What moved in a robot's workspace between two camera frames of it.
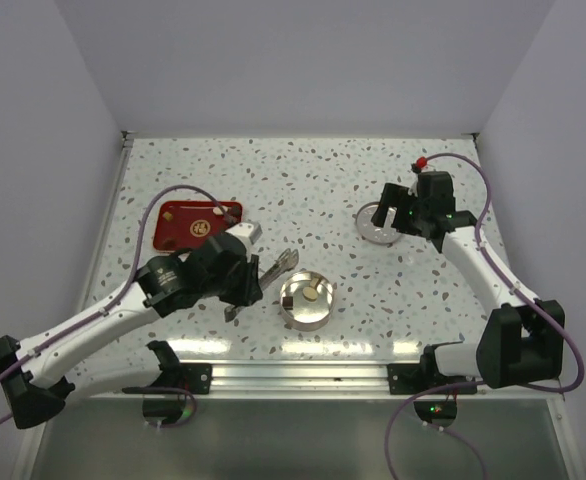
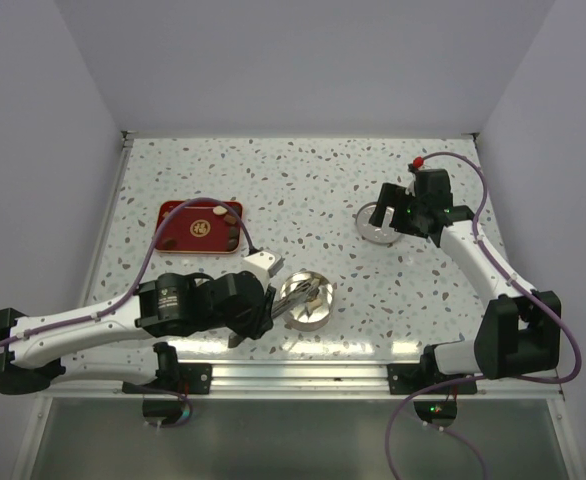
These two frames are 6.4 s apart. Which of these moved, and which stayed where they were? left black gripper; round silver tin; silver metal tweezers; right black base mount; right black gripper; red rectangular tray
Moved: left black gripper; silver metal tweezers
Stayed: round silver tin; right black base mount; red rectangular tray; right black gripper
